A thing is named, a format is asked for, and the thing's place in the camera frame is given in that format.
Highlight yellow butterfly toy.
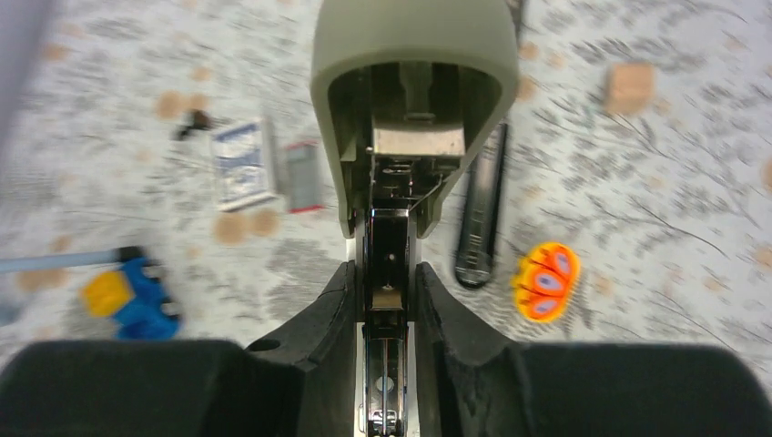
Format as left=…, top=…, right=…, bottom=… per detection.
left=510, top=241, right=582, bottom=323

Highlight blue playing card box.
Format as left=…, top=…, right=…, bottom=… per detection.
left=209, top=117, right=279, bottom=212

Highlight blue yellow toy car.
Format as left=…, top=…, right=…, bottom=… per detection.
left=80, top=246, right=182, bottom=340

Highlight black small clip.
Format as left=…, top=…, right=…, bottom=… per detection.
left=174, top=109, right=213, bottom=141

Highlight white beige stapler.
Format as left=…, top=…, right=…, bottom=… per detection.
left=310, top=1, right=518, bottom=436

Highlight light blue stand legs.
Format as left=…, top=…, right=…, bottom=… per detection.
left=1, top=249, right=119, bottom=274

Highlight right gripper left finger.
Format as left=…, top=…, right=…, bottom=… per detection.
left=1, top=262, right=356, bottom=436

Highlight tan small cube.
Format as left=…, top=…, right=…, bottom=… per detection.
left=604, top=62, right=655, bottom=116

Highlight floral table mat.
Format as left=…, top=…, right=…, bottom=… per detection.
left=1, top=1, right=771, bottom=385

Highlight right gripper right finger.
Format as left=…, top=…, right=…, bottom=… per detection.
left=415, top=263, right=771, bottom=436

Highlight grey red small box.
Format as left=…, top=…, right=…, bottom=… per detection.
left=286, top=141, right=322, bottom=214

